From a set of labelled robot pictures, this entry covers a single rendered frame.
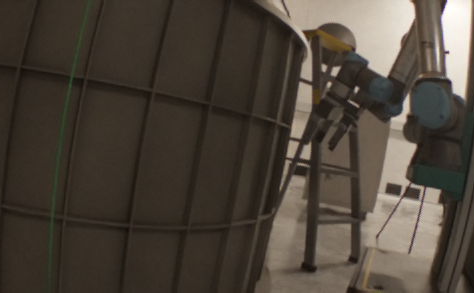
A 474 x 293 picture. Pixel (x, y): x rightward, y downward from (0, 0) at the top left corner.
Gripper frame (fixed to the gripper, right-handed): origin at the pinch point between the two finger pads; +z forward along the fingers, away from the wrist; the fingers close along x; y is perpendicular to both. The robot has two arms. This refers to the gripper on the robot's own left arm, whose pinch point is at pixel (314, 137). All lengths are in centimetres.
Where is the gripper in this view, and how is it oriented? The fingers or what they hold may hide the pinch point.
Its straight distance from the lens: 133.5
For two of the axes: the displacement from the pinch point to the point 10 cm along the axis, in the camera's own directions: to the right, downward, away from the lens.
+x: -5.2, 0.6, -8.5
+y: -7.3, -5.5, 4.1
